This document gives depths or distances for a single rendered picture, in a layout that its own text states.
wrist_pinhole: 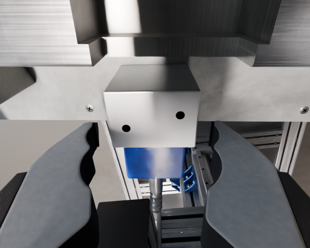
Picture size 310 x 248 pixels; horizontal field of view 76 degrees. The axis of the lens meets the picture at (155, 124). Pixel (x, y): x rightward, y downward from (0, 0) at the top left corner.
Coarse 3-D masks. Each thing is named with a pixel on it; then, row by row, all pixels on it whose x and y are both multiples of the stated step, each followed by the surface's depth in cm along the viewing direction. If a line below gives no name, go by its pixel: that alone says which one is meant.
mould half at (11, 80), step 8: (0, 72) 13; (8, 72) 13; (16, 72) 14; (24, 72) 15; (0, 80) 12; (8, 80) 13; (16, 80) 14; (24, 80) 14; (32, 80) 15; (0, 88) 12; (8, 88) 13; (16, 88) 13; (24, 88) 14; (0, 96) 12; (8, 96) 13
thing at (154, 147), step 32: (160, 64) 14; (128, 96) 10; (160, 96) 10; (192, 96) 10; (128, 128) 12; (160, 128) 11; (192, 128) 11; (128, 160) 14; (160, 160) 14; (160, 192) 17
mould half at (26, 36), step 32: (0, 0) 5; (32, 0) 5; (64, 0) 5; (288, 0) 5; (0, 32) 5; (32, 32) 5; (64, 32) 5; (288, 32) 5; (0, 64) 6; (32, 64) 6; (64, 64) 6; (256, 64) 6; (288, 64) 6
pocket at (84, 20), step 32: (96, 0) 7; (128, 0) 7; (160, 0) 7; (192, 0) 7; (224, 0) 7; (256, 0) 6; (96, 32) 7; (128, 32) 8; (160, 32) 8; (192, 32) 8; (224, 32) 8; (256, 32) 6
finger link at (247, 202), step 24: (216, 144) 9; (240, 144) 9; (216, 168) 9; (240, 168) 8; (264, 168) 8; (216, 192) 7; (240, 192) 7; (264, 192) 7; (216, 216) 6; (240, 216) 6; (264, 216) 6; (288, 216) 6; (216, 240) 6; (240, 240) 5; (264, 240) 5; (288, 240) 5
